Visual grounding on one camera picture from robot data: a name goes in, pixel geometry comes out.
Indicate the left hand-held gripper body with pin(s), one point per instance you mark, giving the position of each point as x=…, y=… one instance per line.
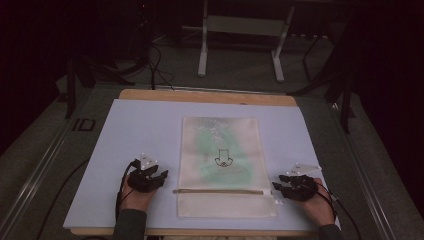
x=143, y=183

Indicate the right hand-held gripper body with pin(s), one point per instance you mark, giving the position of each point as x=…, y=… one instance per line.
x=301, y=188

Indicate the person's left hand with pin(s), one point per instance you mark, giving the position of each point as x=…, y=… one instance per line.
x=136, y=198

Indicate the person's right hand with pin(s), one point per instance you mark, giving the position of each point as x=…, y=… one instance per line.
x=318, y=206

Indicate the light blue mat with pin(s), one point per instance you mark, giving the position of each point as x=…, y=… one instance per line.
x=140, y=133

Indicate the green item inside bag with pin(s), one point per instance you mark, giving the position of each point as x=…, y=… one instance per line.
x=208, y=150

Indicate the wooden table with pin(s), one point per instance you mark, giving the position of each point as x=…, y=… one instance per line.
x=200, y=96

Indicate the black stand with angled legs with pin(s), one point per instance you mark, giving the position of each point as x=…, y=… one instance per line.
x=346, y=100
x=71, y=90

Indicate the white metal stand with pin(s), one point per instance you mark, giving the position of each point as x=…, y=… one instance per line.
x=245, y=26

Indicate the metal floor rail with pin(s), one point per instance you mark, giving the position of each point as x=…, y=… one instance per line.
x=30, y=186
x=366, y=180

